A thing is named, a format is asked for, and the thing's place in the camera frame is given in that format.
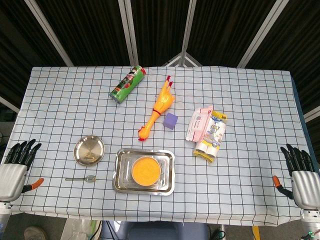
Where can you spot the yellow-orange powder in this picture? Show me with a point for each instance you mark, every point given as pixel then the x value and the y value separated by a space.
pixel 146 170

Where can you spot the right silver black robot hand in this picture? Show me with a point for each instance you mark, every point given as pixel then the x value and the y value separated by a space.
pixel 306 187

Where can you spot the yellow white bag rolls pack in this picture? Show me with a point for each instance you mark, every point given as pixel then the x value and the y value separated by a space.
pixel 215 130

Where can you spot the dark folding screen white frames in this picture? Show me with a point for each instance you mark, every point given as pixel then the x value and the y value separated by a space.
pixel 95 30

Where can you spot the blue chair seat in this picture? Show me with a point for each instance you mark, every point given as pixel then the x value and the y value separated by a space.
pixel 162 231

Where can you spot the round metal plate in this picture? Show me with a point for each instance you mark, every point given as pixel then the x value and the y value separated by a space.
pixel 88 150

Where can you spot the small metal spoon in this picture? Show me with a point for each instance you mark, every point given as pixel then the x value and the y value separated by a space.
pixel 90 178

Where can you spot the white bowl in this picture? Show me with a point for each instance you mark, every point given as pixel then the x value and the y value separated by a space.
pixel 146 185

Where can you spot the rectangular metal tray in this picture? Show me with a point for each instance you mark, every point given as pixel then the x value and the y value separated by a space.
pixel 120 185

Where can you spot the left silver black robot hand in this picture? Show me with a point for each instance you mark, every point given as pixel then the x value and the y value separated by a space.
pixel 12 180

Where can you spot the yellow rubber chicken toy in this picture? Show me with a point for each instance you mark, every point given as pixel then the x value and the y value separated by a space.
pixel 163 100

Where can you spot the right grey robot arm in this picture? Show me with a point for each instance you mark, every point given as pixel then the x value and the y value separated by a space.
pixel 311 222

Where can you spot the grey shoe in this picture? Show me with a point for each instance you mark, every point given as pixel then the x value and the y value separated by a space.
pixel 35 233

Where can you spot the purple foam cube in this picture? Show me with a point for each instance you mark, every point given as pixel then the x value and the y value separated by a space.
pixel 170 121

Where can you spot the green chips can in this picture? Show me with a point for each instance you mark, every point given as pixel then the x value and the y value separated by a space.
pixel 127 83

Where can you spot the blue checked tablecloth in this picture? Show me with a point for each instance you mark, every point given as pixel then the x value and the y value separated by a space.
pixel 62 112

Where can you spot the pink wet wipes pack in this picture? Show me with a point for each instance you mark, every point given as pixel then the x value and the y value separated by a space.
pixel 197 125

